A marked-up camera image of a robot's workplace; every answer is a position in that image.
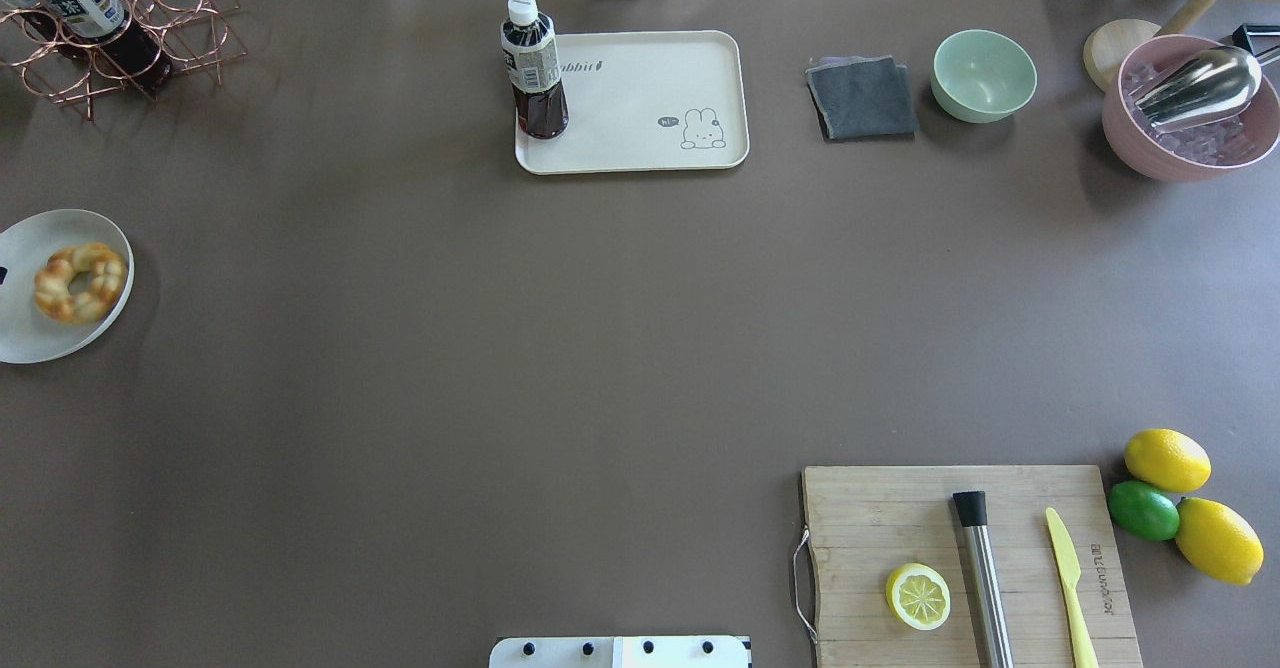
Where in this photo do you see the steel muddler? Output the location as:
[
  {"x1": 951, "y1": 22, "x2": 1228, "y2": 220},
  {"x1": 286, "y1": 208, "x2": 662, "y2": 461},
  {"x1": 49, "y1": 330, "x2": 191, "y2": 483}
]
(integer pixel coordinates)
[{"x1": 951, "y1": 490, "x2": 1015, "y2": 667}]

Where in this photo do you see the white round plate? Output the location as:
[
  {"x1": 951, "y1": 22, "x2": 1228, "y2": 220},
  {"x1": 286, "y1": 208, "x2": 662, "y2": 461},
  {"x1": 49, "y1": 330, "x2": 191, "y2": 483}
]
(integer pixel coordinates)
[{"x1": 1, "y1": 209, "x2": 134, "y2": 363}]

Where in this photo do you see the copper wire bottle rack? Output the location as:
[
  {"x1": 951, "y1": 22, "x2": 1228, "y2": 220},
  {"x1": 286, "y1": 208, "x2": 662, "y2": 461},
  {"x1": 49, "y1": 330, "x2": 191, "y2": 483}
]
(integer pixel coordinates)
[{"x1": 3, "y1": 0, "x2": 248, "y2": 122}]

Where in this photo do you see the glazed ring donut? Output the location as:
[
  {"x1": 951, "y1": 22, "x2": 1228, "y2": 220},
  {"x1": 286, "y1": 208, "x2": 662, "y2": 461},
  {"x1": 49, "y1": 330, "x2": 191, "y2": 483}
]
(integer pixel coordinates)
[{"x1": 33, "y1": 241, "x2": 129, "y2": 322}]

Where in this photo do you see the pink bowl with ice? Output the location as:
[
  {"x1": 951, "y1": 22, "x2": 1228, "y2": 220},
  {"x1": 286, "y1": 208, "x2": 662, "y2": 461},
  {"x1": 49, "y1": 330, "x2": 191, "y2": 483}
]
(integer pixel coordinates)
[{"x1": 1102, "y1": 35, "x2": 1279, "y2": 182}]

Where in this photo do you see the lower yellow lemon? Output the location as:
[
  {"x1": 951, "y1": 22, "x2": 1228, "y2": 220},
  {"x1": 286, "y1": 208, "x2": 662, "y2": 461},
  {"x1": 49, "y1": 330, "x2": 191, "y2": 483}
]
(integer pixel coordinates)
[{"x1": 1174, "y1": 498, "x2": 1265, "y2": 586}]

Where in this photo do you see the grey folded cloth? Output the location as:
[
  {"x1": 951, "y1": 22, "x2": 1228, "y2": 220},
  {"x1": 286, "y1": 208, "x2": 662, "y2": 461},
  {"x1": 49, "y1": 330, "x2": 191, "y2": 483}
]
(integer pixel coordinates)
[{"x1": 805, "y1": 56, "x2": 919, "y2": 141}]

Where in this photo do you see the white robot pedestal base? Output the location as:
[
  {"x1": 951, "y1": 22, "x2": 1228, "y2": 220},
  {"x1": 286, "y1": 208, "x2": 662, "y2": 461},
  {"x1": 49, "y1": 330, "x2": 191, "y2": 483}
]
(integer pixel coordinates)
[{"x1": 488, "y1": 633, "x2": 753, "y2": 667}]

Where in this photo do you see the yellow plastic knife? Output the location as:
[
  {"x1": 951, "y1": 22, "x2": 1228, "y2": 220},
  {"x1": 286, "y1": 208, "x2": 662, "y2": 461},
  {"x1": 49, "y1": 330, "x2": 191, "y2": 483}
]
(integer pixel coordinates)
[{"x1": 1044, "y1": 507, "x2": 1100, "y2": 667}]

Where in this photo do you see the half lemon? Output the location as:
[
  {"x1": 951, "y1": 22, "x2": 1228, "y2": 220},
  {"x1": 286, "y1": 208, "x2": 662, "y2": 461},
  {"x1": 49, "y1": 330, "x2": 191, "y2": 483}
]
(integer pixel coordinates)
[{"x1": 884, "y1": 562, "x2": 951, "y2": 631}]

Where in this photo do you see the green lime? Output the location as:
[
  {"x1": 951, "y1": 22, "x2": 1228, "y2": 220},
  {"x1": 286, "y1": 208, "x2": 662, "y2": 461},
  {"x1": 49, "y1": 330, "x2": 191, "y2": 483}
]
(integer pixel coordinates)
[{"x1": 1107, "y1": 480, "x2": 1181, "y2": 543}]

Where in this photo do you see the upper yellow lemon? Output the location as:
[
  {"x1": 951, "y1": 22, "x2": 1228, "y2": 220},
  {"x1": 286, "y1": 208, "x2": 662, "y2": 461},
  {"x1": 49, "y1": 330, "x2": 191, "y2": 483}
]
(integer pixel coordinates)
[{"x1": 1123, "y1": 427, "x2": 1212, "y2": 491}]

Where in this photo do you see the wooden cutting board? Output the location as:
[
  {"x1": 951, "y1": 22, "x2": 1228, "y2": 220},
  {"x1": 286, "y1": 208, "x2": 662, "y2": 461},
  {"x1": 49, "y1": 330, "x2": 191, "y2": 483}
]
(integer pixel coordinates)
[{"x1": 803, "y1": 466, "x2": 1143, "y2": 667}]

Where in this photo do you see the yellow lemon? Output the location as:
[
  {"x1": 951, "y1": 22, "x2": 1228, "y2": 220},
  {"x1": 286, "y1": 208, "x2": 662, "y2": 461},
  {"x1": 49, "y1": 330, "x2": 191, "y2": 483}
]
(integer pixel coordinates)
[
  {"x1": 1174, "y1": 498, "x2": 1265, "y2": 586},
  {"x1": 1123, "y1": 427, "x2": 1212, "y2": 491}
]

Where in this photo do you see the metal scoop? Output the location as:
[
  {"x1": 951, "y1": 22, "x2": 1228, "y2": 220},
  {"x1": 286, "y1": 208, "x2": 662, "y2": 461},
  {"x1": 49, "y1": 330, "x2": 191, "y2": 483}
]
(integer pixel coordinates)
[{"x1": 1135, "y1": 45, "x2": 1263, "y2": 132}]

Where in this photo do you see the cream rabbit tray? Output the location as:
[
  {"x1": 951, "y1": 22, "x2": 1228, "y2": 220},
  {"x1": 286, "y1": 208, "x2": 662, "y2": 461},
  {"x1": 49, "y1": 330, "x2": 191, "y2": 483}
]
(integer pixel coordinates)
[{"x1": 515, "y1": 29, "x2": 750, "y2": 175}]

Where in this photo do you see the tea bottle in rack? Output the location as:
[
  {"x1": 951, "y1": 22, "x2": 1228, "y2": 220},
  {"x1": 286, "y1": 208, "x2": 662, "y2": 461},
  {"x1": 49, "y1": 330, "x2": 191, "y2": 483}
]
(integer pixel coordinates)
[{"x1": 46, "y1": 0, "x2": 173, "y2": 99}]

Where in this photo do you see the dark tea bottle on tray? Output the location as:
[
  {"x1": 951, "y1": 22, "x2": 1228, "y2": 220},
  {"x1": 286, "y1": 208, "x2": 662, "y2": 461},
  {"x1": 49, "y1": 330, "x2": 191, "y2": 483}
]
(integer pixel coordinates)
[{"x1": 500, "y1": 0, "x2": 570, "y2": 139}]

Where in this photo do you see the green bowl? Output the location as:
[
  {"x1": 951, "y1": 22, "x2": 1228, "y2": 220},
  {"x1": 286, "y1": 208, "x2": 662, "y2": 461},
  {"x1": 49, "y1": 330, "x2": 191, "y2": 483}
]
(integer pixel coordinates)
[{"x1": 931, "y1": 29, "x2": 1039, "y2": 124}]

